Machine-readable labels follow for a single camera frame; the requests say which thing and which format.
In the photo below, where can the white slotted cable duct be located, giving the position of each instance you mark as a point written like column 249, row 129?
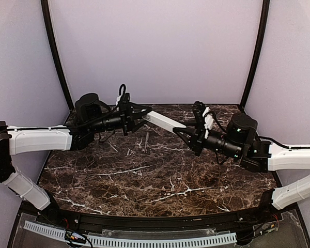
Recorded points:
column 45, row 230
column 209, row 241

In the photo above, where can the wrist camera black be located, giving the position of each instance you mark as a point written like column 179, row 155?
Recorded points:
column 123, row 96
column 204, row 119

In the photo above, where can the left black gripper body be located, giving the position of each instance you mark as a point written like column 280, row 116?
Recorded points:
column 126, row 117

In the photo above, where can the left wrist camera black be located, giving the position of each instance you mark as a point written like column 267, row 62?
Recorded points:
column 123, row 96

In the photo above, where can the right black frame post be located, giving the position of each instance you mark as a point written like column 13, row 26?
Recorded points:
column 256, row 54

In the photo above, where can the black front rail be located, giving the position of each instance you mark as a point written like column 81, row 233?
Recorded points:
column 235, row 221

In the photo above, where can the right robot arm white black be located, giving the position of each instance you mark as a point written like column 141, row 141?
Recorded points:
column 257, row 155

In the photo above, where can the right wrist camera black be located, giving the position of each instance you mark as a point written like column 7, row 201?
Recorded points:
column 204, row 119

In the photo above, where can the centre white slotted cable duct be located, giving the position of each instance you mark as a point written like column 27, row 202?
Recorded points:
column 209, row 241

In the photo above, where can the black frame post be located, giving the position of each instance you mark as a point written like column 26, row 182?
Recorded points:
column 256, row 54
column 55, row 54

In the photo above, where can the left white slotted cable duct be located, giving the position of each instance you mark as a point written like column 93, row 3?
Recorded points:
column 45, row 230

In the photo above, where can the right circuit board with wires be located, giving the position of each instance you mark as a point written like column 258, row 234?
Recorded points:
column 265, row 229

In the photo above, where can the small circuit board with wires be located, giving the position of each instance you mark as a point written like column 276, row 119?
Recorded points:
column 75, row 238

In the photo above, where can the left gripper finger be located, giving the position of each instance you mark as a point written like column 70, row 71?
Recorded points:
column 133, row 127
column 138, row 111

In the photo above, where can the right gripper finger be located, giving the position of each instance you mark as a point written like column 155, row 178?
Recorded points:
column 190, row 125
column 187, row 135

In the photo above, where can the left black frame post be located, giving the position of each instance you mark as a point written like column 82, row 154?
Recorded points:
column 55, row 54

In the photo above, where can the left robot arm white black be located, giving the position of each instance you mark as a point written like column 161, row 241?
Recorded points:
column 92, row 117

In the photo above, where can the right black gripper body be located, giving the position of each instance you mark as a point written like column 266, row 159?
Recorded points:
column 198, row 140

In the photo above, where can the white remote control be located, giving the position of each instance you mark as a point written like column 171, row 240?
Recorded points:
column 162, row 121

